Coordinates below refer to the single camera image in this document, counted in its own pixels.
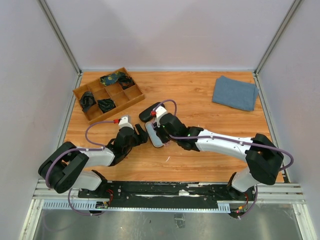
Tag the aluminium front rail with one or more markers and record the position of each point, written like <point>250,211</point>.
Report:
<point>281,193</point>

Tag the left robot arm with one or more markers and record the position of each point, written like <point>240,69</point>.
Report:
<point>64,168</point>

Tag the right aluminium frame post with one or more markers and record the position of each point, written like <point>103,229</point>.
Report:
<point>278,34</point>

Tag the wooden divided organizer tray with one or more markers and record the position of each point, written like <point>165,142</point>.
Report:
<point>121,97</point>

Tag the black striped rolled tie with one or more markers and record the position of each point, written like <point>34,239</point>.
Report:
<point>87,100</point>

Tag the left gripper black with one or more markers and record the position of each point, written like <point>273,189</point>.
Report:
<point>142,137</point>

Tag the left aluminium frame post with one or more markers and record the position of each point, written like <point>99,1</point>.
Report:
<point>59,34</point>

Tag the black dotted rolled tie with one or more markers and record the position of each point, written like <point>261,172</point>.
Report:
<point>105,105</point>

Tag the light blue cloth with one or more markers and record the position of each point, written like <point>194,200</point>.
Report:
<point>155,140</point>

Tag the folded blue towel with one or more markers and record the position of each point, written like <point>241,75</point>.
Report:
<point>235,94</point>

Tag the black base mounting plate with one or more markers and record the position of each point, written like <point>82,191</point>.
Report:
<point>167,195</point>

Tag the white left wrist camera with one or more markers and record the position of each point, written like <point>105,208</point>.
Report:
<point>124,121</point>

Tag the black orange rolled tie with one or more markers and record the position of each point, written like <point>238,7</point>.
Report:
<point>125,81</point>

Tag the aluminium frame post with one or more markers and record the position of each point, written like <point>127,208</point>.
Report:
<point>278,34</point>
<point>59,34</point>

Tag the blue patterned rolled tie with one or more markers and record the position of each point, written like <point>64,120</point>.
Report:
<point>111,78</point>

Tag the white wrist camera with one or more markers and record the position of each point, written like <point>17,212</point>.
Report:
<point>124,121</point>
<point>158,113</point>

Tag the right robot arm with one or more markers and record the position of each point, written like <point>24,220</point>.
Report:
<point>262,157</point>

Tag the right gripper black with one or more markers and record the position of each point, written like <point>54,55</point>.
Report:
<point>159,133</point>

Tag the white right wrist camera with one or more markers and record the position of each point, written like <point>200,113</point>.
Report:
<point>158,113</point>

